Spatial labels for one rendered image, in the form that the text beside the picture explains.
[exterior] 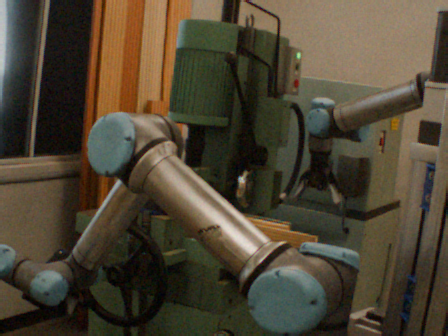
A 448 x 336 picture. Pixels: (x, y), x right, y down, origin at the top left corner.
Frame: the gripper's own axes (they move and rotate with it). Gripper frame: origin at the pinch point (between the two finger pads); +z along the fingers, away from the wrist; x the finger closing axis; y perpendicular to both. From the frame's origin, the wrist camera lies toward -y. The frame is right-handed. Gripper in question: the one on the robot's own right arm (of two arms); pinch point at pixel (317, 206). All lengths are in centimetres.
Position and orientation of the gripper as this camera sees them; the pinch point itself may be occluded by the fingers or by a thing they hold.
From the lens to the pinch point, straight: 209.7
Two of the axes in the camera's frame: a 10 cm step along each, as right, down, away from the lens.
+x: 9.2, 1.7, -3.4
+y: -3.8, 4.0, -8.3
